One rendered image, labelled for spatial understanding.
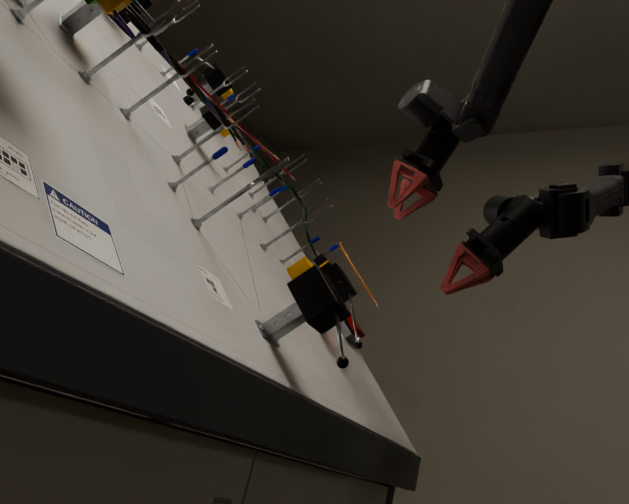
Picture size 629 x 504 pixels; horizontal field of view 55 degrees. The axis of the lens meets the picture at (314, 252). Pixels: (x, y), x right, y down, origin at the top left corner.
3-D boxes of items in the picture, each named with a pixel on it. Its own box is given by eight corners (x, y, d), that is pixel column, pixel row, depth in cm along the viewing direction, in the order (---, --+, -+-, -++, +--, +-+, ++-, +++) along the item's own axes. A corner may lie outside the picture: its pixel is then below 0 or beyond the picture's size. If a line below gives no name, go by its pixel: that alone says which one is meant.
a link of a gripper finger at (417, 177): (371, 193, 104) (400, 149, 105) (380, 209, 110) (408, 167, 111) (404, 210, 101) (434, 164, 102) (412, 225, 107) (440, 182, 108)
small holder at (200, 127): (164, 100, 106) (197, 76, 105) (196, 138, 111) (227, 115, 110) (166, 110, 102) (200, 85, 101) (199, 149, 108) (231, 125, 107)
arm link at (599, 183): (629, 161, 129) (629, 212, 131) (600, 162, 132) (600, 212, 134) (580, 180, 95) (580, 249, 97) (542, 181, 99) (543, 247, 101)
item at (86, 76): (91, 88, 70) (189, 14, 69) (80, 78, 69) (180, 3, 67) (87, 78, 71) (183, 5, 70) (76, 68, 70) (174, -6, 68)
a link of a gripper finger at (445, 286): (426, 272, 98) (468, 233, 98) (432, 284, 105) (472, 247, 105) (456, 301, 95) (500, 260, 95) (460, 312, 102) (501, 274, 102)
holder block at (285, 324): (288, 394, 67) (363, 346, 66) (248, 308, 74) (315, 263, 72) (305, 402, 71) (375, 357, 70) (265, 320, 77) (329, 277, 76)
